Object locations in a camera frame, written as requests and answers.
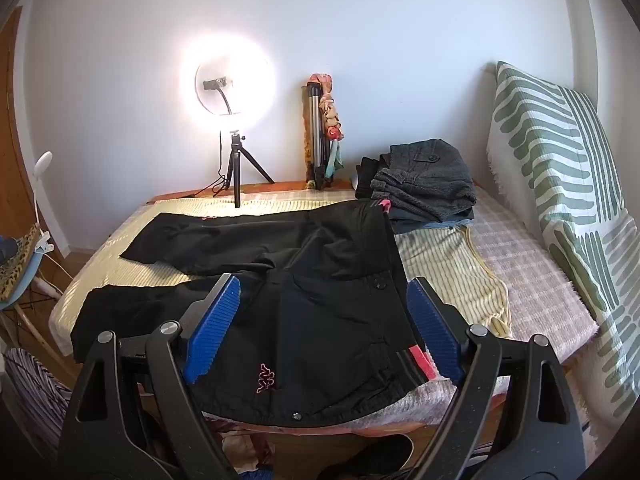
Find dark grey folded garment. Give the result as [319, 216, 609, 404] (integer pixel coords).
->
[387, 206, 475, 224]

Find black ring light cable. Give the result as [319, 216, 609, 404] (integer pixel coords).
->
[170, 130, 236, 200]

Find striped cloth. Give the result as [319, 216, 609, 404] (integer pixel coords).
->
[2, 347, 76, 461]

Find wooden door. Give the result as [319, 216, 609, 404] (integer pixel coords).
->
[0, 5, 51, 261]

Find black knit folded garment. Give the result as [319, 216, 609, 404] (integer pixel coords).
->
[355, 156, 396, 200]

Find orange patterned bed sheet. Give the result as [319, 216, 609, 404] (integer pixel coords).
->
[146, 180, 357, 203]

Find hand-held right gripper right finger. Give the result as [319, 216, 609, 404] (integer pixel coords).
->
[406, 276, 587, 480]

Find black pants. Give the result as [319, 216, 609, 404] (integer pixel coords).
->
[70, 200, 436, 428]

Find leopard print cloth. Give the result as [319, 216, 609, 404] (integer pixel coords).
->
[0, 222, 43, 303]

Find light blue chair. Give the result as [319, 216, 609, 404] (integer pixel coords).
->
[0, 235, 56, 361]

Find green striped white cushion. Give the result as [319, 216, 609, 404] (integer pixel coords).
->
[487, 60, 640, 421]

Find yellow striped sheet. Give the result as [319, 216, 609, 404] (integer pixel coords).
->
[50, 190, 513, 356]

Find white ring light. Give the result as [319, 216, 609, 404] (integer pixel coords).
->
[182, 35, 276, 131]

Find white clip lamp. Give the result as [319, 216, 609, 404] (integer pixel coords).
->
[30, 151, 55, 256]

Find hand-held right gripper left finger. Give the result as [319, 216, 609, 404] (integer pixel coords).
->
[57, 272, 242, 480]

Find light blue folded garment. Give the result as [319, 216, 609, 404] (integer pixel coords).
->
[392, 217, 471, 235]

